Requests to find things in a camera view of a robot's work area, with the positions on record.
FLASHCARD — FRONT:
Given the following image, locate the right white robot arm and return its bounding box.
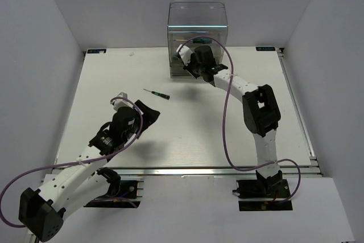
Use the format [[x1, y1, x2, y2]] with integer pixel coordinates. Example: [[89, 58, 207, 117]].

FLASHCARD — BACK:
[[176, 45, 283, 197]]

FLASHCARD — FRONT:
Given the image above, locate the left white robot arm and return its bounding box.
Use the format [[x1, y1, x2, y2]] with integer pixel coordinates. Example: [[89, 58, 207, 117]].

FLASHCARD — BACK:
[[19, 97, 160, 242]]

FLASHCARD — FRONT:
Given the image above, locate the blue label left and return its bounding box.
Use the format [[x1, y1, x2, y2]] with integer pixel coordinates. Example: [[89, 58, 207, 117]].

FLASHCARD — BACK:
[[86, 48, 106, 54]]

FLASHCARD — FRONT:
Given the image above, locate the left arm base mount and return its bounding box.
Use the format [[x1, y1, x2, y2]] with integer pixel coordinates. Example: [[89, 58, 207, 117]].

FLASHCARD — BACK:
[[85, 167, 144, 208]]

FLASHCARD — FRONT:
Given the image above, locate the thin black green screwdriver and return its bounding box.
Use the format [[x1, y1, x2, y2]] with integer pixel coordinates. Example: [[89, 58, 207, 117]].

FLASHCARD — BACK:
[[144, 89, 170, 100]]

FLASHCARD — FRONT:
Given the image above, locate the clear plastic drawer cabinet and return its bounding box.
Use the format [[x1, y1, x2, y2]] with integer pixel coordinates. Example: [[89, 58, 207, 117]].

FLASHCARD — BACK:
[[167, 0, 228, 78]]

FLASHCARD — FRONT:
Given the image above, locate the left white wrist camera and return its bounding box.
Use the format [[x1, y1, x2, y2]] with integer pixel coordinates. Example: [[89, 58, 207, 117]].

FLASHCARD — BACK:
[[110, 92, 131, 112]]

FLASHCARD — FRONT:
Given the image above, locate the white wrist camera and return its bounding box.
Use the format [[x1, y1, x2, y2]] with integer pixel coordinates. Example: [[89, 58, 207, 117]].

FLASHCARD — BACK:
[[110, 92, 131, 112], [176, 44, 193, 66]]

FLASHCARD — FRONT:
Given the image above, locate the blue label right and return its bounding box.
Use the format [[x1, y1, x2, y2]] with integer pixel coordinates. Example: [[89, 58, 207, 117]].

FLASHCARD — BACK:
[[255, 46, 276, 52]]

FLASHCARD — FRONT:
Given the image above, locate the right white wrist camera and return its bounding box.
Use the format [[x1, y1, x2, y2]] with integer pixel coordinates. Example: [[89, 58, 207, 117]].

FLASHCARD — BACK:
[[176, 44, 193, 66]]

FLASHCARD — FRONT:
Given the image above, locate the short green handle screwdriver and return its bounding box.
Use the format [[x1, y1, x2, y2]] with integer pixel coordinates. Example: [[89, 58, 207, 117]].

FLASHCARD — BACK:
[[175, 37, 213, 44]]

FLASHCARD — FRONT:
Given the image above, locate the blue label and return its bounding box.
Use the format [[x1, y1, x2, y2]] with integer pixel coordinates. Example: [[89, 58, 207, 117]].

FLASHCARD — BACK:
[[86, 48, 106, 54], [255, 46, 276, 52]]

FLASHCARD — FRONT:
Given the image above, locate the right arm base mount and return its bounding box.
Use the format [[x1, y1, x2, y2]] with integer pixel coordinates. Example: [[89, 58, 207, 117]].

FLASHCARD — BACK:
[[232, 171, 293, 212]]

